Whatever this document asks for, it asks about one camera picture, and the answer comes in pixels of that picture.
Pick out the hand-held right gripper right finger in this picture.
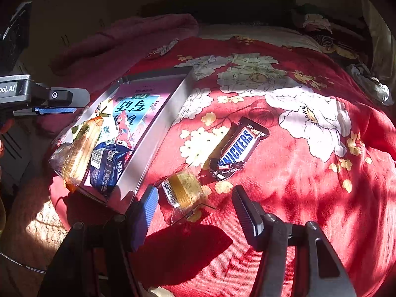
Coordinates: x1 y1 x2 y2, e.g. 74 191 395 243
232 185 356 297

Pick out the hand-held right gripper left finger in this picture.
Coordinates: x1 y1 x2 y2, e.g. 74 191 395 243
37 186 159 297

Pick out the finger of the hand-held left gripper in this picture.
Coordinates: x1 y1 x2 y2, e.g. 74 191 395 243
31 82 91 109
14 107 78 117

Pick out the long yellow snack packet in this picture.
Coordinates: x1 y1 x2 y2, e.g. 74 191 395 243
62 118 104 192

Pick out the small gold-banded pastry packet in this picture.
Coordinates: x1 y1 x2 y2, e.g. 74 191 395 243
157 170 217 227

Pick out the blue snack packet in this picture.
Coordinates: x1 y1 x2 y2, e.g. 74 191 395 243
89 142 132 193

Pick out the shallow grey cardboard box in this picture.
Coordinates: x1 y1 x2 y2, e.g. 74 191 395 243
51 66 194 214

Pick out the brown chocolate bar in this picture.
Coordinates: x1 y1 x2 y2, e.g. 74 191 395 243
208 116 270 182

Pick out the red floral blanket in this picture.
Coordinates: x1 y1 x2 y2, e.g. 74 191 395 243
49 35 396 297

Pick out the pink fleece blanket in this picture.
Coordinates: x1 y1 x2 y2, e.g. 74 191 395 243
39 14 200 137

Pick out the pink book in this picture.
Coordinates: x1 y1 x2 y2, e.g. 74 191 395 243
99 82 177 149

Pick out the beige textured mat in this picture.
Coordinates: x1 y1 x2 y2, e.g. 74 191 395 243
0 176 73 285

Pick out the dark headboard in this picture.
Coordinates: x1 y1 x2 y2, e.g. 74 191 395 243
139 0 297 28

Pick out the crumpled grey cloth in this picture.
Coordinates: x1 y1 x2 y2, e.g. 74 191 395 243
348 63 394 106

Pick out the dark floral cloth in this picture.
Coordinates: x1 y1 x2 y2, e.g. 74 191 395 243
292 4 372 65

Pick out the beige curtain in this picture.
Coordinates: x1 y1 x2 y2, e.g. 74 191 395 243
360 0 396 84

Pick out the black braided cable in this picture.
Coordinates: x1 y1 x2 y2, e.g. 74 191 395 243
0 251 47 273

